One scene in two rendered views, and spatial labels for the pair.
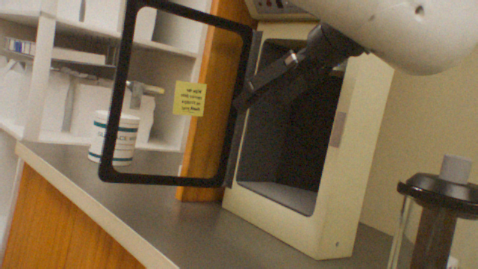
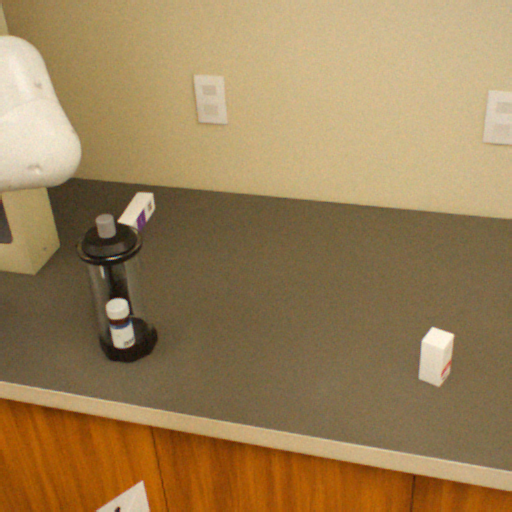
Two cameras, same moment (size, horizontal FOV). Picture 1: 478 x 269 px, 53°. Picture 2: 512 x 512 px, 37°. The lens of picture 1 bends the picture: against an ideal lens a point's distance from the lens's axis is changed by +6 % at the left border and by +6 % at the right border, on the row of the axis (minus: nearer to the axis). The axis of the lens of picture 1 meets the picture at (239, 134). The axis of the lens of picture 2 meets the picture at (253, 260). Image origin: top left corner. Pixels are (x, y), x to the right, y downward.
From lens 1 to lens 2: 0.79 m
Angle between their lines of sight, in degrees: 41
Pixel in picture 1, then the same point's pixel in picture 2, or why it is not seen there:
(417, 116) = (55, 50)
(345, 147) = not seen: hidden behind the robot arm
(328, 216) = (28, 236)
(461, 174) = (110, 231)
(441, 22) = (54, 166)
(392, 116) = not seen: hidden behind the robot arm
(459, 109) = (89, 37)
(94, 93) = not seen: outside the picture
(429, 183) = (95, 250)
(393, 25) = (26, 182)
